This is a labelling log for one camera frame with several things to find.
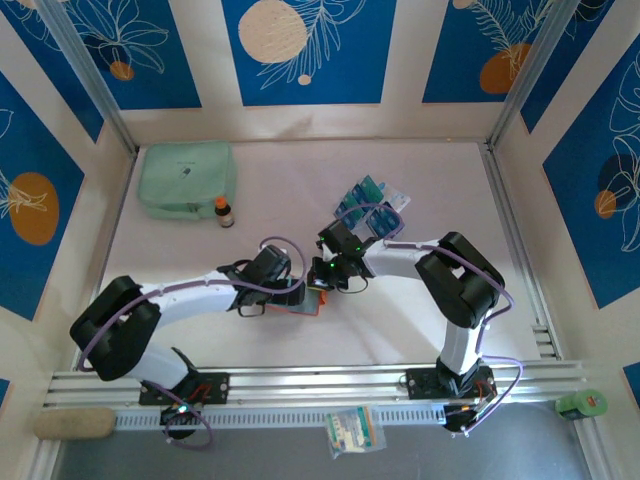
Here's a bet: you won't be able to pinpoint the clear plastic packet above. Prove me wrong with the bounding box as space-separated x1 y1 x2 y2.
324 405 387 459

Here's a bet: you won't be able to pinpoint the mint green medicine bag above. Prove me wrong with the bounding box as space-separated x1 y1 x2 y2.
137 140 238 222

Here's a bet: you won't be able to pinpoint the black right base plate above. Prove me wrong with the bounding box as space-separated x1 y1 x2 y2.
405 365 496 400

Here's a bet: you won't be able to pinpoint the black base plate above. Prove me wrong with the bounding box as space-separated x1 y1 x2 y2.
138 372 231 407
405 365 496 400

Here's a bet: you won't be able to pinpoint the white light blue card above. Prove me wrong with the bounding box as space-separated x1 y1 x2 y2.
383 187 413 217

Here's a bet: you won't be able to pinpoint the blue floral wall panel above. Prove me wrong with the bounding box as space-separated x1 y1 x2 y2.
542 47 640 310
0 0 105 145
519 0 614 135
49 0 203 111
222 0 398 108
422 0 556 105
0 72 86 322

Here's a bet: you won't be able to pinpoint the blue blister packets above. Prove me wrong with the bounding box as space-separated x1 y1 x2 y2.
372 206 405 240

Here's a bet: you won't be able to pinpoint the black base connector unit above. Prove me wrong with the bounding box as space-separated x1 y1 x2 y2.
443 402 494 439
158 402 201 441

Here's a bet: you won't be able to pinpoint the green tape roll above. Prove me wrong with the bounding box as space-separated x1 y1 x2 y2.
555 388 609 421

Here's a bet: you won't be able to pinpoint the aluminium frame post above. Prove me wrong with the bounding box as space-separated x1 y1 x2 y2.
37 0 140 157
485 0 589 151

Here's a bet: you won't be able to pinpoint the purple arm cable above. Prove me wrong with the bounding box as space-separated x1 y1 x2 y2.
77 235 307 451
333 202 524 436

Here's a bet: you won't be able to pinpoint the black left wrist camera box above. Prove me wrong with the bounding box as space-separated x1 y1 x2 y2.
249 242 293 284

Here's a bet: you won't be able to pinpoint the slotted grey cable duct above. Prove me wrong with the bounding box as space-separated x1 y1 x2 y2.
114 403 446 430

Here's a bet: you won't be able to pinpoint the beige foam pad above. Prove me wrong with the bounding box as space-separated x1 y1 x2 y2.
33 407 117 441

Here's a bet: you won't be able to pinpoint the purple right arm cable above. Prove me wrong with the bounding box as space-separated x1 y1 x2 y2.
333 202 524 436

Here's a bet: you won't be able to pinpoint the black left base connector unit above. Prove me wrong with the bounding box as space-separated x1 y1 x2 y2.
158 402 201 441

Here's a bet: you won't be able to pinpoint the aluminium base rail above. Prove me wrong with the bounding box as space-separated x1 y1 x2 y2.
44 360 587 407

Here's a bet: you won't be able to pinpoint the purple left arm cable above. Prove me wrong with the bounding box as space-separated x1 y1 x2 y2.
77 235 307 451

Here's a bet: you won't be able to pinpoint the orange fabric card holder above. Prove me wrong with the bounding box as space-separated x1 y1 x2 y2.
263 288 329 319

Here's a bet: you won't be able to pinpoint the brown bottle with orange cap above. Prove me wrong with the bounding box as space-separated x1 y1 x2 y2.
214 196 236 230

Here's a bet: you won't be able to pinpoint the black right base connector unit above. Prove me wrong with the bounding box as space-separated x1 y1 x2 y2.
443 402 494 439

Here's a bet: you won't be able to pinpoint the aluminium side rail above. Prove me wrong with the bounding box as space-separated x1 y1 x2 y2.
480 142 564 361
77 149 139 351

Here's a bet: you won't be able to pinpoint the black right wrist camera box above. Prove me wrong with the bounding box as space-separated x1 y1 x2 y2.
318 222 360 256

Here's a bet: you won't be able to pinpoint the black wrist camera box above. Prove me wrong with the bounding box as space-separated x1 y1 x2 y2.
249 242 293 284
318 222 360 256

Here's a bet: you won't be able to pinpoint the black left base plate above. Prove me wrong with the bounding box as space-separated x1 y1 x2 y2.
138 372 231 407

